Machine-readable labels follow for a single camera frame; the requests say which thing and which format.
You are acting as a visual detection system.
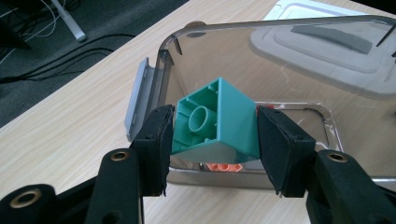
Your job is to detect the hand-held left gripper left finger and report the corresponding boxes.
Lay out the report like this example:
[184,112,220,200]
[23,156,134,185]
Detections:
[129,104,176,198]

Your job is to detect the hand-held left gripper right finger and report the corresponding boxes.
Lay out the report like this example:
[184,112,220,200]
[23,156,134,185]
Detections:
[256,105,317,199]

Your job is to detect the teal toy brick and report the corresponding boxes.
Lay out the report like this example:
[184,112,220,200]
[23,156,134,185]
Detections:
[170,77,261,163]

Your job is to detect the orange toy brick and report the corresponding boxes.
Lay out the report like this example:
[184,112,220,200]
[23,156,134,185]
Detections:
[205,161,244,173]

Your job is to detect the clear brown plastic storage box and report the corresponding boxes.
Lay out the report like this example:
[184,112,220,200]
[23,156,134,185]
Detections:
[124,14,396,190]

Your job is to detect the white lid with grey handle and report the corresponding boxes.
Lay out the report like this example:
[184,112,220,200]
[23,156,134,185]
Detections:
[248,0,396,101]

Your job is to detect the dark round table grommet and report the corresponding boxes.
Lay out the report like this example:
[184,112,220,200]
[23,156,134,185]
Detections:
[184,21,207,30]

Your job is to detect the black floor cable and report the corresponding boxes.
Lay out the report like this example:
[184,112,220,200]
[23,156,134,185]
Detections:
[0,47,115,85]
[0,32,136,82]

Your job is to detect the white metal desk frame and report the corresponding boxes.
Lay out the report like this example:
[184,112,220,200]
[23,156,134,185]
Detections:
[50,0,88,43]

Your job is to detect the white cables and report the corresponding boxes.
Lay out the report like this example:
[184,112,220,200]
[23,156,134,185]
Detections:
[0,0,64,41]

